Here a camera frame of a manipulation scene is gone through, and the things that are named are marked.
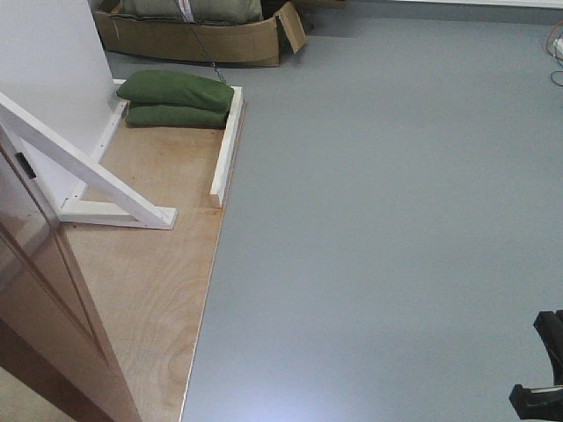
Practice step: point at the brown wooden door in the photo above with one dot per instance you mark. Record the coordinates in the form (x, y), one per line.
(52, 338)

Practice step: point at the olive green large bag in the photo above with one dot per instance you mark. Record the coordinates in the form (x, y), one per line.
(221, 12)

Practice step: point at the white wooden edge rail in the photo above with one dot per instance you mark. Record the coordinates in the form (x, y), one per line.
(228, 149)

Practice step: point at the white wooden door frame stand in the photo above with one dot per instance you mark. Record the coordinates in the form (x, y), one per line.
(59, 107)

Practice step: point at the plywood base board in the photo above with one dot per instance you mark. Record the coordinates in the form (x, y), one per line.
(150, 286)

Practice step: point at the lower green sandbag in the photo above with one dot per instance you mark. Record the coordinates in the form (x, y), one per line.
(174, 116)

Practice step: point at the open cardboard box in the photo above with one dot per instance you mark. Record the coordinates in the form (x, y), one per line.
(254, 44)

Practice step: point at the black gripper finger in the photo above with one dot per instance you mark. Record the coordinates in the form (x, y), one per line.
(548, 325)
(539, 403)

